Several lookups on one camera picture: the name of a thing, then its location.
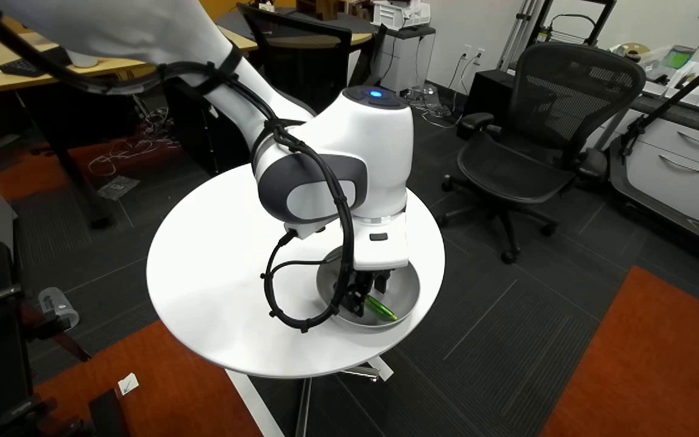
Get white drawer cabinet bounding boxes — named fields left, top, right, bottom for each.
left=622, top=117, right=699, bottom=237

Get white table base legs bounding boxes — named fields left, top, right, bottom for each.
left=224, top=353, right=397, bottom=437

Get black mesh office chair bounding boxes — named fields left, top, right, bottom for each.
left=439, top=40, right=648, bottom=264

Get small white paper tag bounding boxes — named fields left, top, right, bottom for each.
left=114, top=372, right=144, bottom=398

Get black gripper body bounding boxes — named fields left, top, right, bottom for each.
left=347, top=267, right=393, bottom=304

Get black camera stand pole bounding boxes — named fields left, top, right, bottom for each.
left=618, top=43, right=699, bottom=158

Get wooden desk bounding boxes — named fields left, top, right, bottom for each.
left=0, top=17, right=260, bottom=92

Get grey bowl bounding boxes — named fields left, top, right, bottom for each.
left=313, top=248, right=423, bottom=330

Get green pen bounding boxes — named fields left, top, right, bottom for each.
left=364, top=294, right=399, bottom=322

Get black computer tower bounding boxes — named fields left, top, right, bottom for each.
left=471, top=64, right=525, bottom=124

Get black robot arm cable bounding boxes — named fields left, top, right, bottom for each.
left=153, top=46, right=362, bottom=335

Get black padded office chair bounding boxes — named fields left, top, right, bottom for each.
left=241, top=5, right=387, bottom=111

